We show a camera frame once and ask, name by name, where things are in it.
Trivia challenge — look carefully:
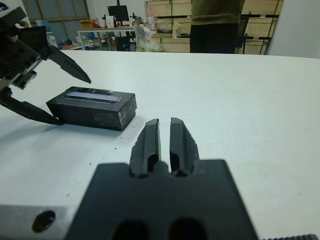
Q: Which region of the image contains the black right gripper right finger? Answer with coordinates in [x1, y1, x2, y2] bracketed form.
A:
[169, 116, 201, 177]

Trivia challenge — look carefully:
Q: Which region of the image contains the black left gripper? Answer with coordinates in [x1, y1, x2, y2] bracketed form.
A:
[0, 6, 92, 125]

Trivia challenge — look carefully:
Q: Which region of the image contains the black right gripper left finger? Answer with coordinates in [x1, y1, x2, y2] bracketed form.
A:
[129, 118, 162, 178]

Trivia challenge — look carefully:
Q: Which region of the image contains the black box lid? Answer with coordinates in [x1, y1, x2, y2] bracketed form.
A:
[45, 85, 138, 132]

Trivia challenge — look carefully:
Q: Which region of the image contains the brown cardboard box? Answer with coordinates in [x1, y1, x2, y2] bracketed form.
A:
[79, 19, 97, 29]

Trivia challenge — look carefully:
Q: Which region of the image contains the black office chair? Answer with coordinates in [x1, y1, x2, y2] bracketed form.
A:
[18, 24, 49, 52]

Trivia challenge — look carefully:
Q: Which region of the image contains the black computer tower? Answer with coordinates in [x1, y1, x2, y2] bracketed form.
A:
[114, 36, 131, 52]

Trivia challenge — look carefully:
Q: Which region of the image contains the black computer monitor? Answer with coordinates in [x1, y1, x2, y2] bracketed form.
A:
[107, 5, 131, 22]

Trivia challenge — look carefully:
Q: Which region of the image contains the wooden crate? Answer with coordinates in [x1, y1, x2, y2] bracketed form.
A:
[144, 0, 285, 18]
[152, 16, 279, 39]
[149, 36, 271, 54]

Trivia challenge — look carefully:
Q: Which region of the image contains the crumpled plastic bag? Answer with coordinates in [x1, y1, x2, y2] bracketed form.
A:
[134, 24, 165, 53]

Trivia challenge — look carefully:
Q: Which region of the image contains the standing person olive sweater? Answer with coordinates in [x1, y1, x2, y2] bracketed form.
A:
[190, 0, 246, 54]

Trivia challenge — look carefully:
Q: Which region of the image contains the pink paper sign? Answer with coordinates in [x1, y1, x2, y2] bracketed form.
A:
[146, 5, 155, 31]

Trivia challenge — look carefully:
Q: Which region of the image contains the black mesh chair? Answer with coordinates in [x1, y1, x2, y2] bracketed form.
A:
[235, 10, 254, 55]

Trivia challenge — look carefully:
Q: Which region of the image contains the white frame desk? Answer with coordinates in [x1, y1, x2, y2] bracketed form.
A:
[76, 26, 137, 52]

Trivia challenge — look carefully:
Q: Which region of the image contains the window with grey frame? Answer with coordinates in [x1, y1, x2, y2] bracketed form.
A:
[21, 0, 90, 20]

